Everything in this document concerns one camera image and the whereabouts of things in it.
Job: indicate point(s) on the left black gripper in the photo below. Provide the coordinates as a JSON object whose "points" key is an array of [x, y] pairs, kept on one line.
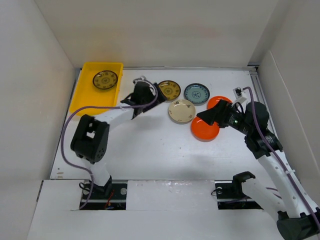
{"points": [[161, 98]]}

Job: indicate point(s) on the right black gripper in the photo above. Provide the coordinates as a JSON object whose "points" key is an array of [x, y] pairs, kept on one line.
{"points": [[218, 113]]}

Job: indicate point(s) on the yellow patterned plate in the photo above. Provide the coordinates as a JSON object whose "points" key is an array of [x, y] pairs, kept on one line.
{"points": [[105, 80], [170, 89]]}

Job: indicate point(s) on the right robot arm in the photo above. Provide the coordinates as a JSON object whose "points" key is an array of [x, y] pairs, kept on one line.
{"points": [[296, 215]]}

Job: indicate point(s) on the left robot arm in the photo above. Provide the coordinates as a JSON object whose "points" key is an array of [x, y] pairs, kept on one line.
{"points": [[91, 135]]}

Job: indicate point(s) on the yellow plastic bin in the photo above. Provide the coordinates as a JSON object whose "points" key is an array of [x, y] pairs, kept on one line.
{"points": [[86, 94]]}

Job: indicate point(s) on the orange plate far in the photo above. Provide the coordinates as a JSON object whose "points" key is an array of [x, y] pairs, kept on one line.
{"points": [[214, 100]]}

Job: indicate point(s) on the orange plate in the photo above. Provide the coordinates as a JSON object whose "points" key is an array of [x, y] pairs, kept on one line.
{"points": [[202, 131], [214, 100]]}

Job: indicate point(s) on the cream plate with motifs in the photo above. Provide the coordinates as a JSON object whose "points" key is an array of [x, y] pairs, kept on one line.
{"points": [[181, 111]]}

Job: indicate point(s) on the orange plate near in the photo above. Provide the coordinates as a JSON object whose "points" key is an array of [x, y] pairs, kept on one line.
{"points": [[202, 131]]}

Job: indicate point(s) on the blue white patterned plate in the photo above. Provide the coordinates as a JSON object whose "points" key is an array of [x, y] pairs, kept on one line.
{"points": [[197, 93]]}

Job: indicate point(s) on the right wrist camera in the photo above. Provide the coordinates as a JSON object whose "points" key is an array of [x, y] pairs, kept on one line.
{"points": [[240, 95]]}

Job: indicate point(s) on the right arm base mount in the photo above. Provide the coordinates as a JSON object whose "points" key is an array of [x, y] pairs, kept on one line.
{"points": [[228, 199]]}

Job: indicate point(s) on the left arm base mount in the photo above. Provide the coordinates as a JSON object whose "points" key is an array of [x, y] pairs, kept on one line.
{"points": [[114, 200]]}

